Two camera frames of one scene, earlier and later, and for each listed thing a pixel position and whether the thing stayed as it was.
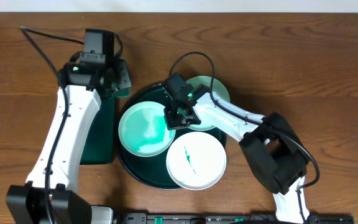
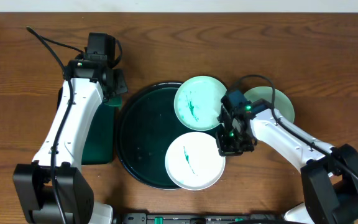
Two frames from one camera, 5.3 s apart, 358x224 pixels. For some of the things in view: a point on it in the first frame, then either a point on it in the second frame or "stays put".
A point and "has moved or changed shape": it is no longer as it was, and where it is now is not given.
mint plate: x=143 y=130 to x=281 y=104
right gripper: x=171 y=124 to x=224 y=149
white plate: x=196 y=160 stays put
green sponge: x=122 y=93 has moved or changed shape
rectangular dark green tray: x=99 y=145 stays put
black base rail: x=227 y=218 stays put
